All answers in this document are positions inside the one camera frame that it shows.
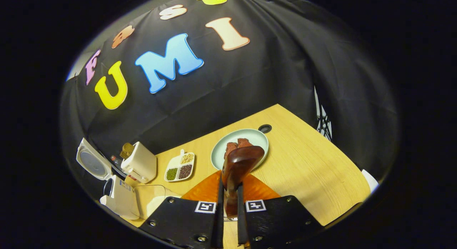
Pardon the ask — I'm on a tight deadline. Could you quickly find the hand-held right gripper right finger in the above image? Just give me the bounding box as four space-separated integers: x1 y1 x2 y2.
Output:
236 173 324 249

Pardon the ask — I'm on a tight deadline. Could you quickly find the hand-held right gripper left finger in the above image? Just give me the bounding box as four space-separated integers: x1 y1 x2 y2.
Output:
139 171 225 249

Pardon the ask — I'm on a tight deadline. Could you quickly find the wooden spoon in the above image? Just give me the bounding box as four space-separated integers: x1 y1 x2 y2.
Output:
221 146 265 217

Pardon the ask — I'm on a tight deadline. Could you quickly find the clear box of rice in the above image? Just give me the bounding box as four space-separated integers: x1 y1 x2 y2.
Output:
134 185 182 220

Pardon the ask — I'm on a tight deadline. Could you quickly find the white rice cooker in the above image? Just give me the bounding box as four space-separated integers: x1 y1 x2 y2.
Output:
76 138 140 220

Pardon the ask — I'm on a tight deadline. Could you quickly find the white divided bean dish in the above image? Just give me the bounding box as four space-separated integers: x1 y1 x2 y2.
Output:
164 149 195 182

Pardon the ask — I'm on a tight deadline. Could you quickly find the pale green plate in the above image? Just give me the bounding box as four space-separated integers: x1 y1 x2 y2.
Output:
211 129 269 170

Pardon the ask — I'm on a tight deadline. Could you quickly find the clear water bottle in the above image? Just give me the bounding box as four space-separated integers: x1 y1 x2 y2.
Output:
111 154 140 182

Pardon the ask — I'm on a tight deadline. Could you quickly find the white toaster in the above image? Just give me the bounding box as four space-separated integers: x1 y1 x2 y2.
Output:
121 141 157 184

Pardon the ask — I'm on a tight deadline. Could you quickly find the brown bread slice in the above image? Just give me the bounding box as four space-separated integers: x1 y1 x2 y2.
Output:
120 143 135 159

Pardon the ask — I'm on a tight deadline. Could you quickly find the black backdrop cloth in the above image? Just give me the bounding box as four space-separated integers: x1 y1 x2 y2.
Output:
61 0 398 178

